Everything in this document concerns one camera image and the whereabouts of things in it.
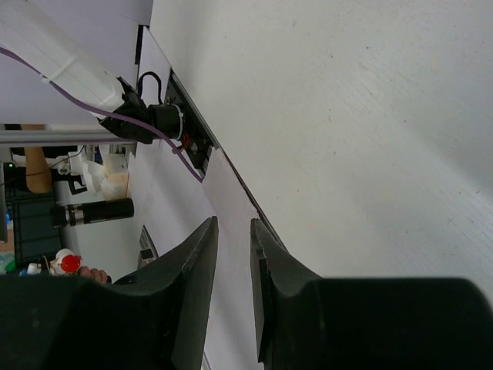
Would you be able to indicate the aluminium frame bar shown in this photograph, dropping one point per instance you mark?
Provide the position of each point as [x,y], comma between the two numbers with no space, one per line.
[21,138]

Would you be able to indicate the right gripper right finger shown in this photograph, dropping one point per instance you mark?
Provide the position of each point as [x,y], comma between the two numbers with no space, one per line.
[305,321]

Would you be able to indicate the person hand in background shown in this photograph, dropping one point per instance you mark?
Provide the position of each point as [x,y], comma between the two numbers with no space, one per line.
[97,275]

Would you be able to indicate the red white emergency stop button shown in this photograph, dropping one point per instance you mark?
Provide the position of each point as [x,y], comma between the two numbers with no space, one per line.
[65,262]

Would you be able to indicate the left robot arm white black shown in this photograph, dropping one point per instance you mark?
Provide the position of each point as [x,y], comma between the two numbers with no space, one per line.
[31,37]

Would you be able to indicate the black plastic crate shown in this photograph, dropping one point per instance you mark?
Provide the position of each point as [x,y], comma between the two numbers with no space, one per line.
[34,236]

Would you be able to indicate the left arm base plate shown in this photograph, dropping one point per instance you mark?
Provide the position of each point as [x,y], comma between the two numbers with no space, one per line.
[198,142]

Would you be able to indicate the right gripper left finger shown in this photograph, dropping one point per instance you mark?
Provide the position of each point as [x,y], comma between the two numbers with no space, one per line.
[154,318]

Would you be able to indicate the black cylindrical device in background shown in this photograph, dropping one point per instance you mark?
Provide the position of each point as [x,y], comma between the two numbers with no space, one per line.
[73,215]

